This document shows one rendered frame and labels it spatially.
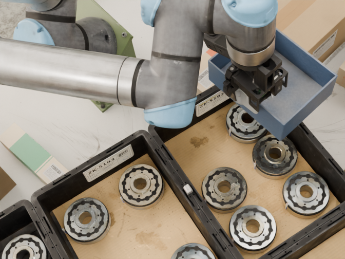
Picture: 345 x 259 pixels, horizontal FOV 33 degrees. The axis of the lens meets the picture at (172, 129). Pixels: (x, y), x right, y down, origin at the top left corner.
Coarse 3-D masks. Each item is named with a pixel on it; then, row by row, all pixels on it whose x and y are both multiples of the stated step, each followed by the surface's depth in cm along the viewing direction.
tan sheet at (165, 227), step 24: (96, 192) 136; (168, 192) 134; (120, 216) 133; (144, 216) 132; (168, 216) 132; (72, 240) 131; (120, 240) 130; (144, 240) 130; (168, 240) 129; (192, 240) 129
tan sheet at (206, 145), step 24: (216, 120) 142; (168, 144) 140; (192, 144) 139; (216, 144) 139; (240, 144) 138; (192, 168) 137; (240, 168) 136; (264, 192) 132; (216, 216) 131; (288, 216) 130
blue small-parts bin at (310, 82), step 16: (288, 48) 116; (208, 64) 113; (224, 64) 119; (288, 64) 118; (304, 64) 115; (320, 64) 110; (224, 80) 112; (288, 80) 117; (304, 80) 116; (320, 80) 114; (288, 96) 115; (304, 96) 115; (320, 96) 110; (272, 112) 114; (288, 112) 113; (304, 112) 109; (272, 128) 110; (288, 128) 109
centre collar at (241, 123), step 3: (243, 111) 138; (240, 114) 138; (243, 114) 138; (240, 117) 137; (240, 120) 137; (255, 120) 137; (240, 123) 137; (243, 123) 136; (246, 123) 136; (249, 123) 136; (252, 123) 136; (255, 123) 136; (243, 126) 137; (246, 126) 136; (249, 126) 136; (252, 126) 136
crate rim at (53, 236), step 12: (144, 132) 131; (120, 144) 130; (156, 144) 129; (96, 156) 129; (84, 168) 128; (168, 168) 126; (60, 180) 129; (180, 180) 125; (36, 192) 126; (36, 204) 125; (192, 204) 124; (204, 216) 121; (48, 228) 122; (216, 240) 118; (60, 252) 120; (228, 252) 117
